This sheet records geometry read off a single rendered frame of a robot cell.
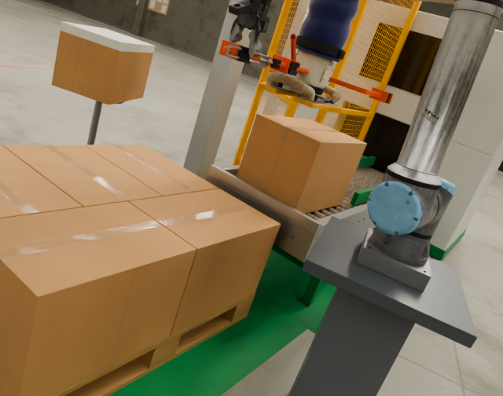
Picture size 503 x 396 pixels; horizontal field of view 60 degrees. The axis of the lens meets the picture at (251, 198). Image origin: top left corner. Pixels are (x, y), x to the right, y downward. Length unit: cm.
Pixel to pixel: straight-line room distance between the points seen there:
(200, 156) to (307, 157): 135
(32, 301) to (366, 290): 89
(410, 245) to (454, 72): 53
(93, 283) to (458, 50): 113
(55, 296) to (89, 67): 202
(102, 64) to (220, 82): 80
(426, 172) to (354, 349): 64
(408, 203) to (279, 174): 110
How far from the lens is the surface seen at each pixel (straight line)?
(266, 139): 225
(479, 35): 125
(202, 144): 330
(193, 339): 203
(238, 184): 226
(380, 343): 153
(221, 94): 320
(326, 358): 159
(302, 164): 214
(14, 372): 143
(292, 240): 213
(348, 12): 205
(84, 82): 307
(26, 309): 129
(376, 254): 142
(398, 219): 123
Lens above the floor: 127
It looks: 19 degrees down
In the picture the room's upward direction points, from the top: 19 degrees clockwise
